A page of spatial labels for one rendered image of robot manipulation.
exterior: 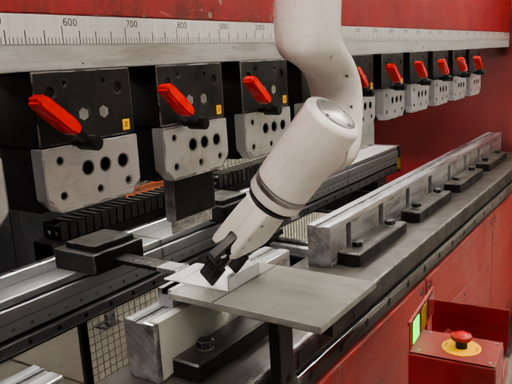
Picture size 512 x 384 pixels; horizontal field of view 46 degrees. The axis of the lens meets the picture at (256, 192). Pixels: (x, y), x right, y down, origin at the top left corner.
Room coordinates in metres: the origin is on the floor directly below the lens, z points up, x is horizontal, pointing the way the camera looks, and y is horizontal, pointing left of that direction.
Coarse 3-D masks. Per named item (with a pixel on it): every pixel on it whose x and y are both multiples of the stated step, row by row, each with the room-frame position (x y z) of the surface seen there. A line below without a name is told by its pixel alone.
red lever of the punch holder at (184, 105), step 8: (160, 88) 0.81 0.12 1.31; (168, 88) 0.80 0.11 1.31; (176, 88) 0.82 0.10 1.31; (168, 96) 0.81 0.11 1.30; (176, 96) 0.81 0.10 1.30; (168, 104) 0.83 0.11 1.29; (176, 104) 0.82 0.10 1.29; (184, 104) 0.83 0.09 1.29; (176, 112) 0.84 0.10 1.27; (184, 112) 0.83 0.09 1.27; (192, 112) 0.84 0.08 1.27; (184, 120) 0.87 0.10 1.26; (192, 120) 0.85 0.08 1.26; (200, 120) 0.85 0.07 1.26; (208, 120) 0.86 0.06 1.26; (192, 128) 0.86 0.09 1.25; (200, 128) 0.85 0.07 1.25
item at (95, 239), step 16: (80, 240) 1.06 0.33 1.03; (96, 240) 1.05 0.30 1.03; (112, 240) 1.05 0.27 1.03; (128, 240) 1.08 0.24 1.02; (64, 256) 1.04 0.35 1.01; (80, 256) 1.02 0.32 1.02; (96, 256) 1.00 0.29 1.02; (112, 256) 1.03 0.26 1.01; (128, 256) 1.04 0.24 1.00; (80, 272) 1.02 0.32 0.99; (96, 272) 1.00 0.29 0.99; (176, 272) 0.95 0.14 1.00
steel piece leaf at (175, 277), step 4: (196, 264) 0.98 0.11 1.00; (200, 264) 0.98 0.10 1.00; (184, 268) 0.96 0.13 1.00; (188, 268) 0.96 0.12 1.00; (192, 268) 0.96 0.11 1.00; (196, 268) 0.96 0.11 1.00; (200, 268) 0.96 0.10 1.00; (180, 272) 0.95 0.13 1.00; (184, 272) 0.95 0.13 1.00; (188, 272) 0.94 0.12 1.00; (192, 272) 0.94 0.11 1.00; (172, 276) 0.93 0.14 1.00; (176, 276) 0.93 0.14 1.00; (180, 276) 0.93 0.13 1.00; (184, 276) 0.93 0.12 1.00; (172, 280) 0.91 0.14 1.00; (176, 280) 0.91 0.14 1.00
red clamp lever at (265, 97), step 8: (248, 80) 0.97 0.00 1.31; (256, 80) 0.97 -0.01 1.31; (248, 88) 0.98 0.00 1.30; (256, 88) 0.98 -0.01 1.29; (264, 88) 0.99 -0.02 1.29; (256, 96) 0.99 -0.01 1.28; (264, 96) 0.99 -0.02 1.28; (264, 104) 1.01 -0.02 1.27; (272, 104) 1.02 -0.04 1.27; (264, 112) 1.03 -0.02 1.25; (272, 112) 1.02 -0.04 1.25; (280, 112) 1.02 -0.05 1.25
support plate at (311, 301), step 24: (264, 264) 0.97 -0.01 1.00; (192, 288) 0.88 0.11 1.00; (240, 288) 0.86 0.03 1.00; (264, 288) 0.86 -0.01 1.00; (288, 288) 0.85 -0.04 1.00; (312, 288) 0.85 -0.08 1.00; (336, 288) 0.84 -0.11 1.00; (360, 288) 0.84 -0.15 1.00; (240, 312) 0.79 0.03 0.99; (264, 312) 0.77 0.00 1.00; (288, 312) 0.76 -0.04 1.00; (312, 312) 0.76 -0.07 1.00; (336, 312) 0.76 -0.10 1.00
